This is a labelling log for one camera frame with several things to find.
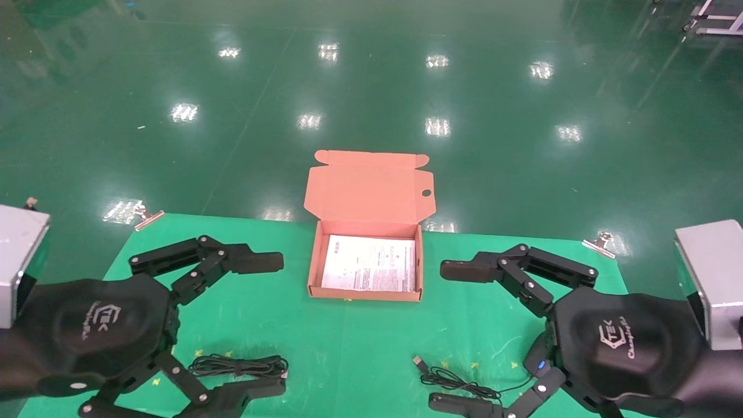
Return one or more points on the open orange cardboard box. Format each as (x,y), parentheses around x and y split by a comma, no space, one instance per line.
(365,191)

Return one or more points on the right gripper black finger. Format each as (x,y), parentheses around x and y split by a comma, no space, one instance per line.
(464,407)
(470,270)

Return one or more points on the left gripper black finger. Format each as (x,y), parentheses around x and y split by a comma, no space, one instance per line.
(249,261)

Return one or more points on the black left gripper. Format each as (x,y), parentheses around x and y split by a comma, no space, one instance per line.
(87,331)

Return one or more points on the white wheeled cart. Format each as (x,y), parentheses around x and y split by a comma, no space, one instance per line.
(717,17)

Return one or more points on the green table mat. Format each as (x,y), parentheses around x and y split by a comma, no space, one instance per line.
(360,348)

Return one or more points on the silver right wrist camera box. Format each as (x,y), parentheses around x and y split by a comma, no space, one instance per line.
(714,273)

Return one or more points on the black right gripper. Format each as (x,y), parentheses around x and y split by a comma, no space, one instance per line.
(627,342)

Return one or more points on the white printed paper sheet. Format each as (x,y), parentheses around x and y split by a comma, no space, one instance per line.
(368,264)

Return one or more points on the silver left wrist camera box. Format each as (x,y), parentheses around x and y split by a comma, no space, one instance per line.
(17,255)

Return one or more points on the metal binder clip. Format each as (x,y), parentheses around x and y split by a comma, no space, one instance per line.
(601,245)
(148,219)

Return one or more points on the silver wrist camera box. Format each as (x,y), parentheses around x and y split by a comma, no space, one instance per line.
(17,255)
(714,273)

